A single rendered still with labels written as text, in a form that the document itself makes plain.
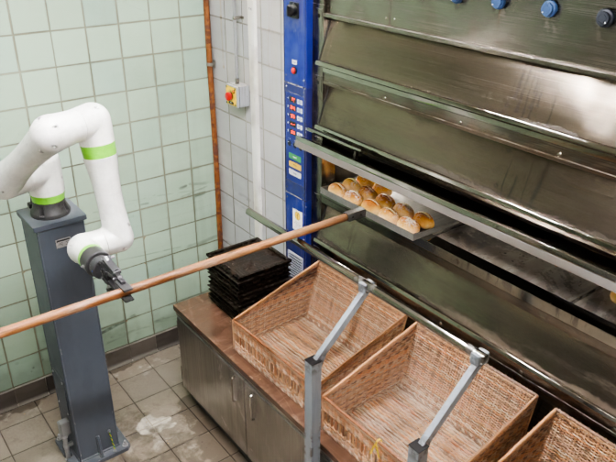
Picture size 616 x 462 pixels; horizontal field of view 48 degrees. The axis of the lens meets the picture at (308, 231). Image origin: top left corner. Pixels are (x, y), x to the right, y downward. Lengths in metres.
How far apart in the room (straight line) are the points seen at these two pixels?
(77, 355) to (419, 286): 1.45
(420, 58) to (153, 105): 1.52
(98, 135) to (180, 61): 1.17
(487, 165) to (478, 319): 0.56
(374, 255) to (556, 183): 0.93
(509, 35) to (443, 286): 0.93
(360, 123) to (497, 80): 0.67
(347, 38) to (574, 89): 0.96
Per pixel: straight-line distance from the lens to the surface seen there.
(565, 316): 2.26
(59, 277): 2.86
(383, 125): 2.58
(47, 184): 2.74
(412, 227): 2.56
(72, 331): 3.00
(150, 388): 3.75
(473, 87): 2.25
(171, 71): 3.47
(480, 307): 2.48
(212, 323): 3.14
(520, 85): 2.15
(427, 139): 2.44
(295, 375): 2.61
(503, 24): 2.18
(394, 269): 2.72
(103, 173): 2.44
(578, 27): 2.04
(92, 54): 3.29
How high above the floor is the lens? 2.33
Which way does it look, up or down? 27 degrees down
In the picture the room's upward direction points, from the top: straight up
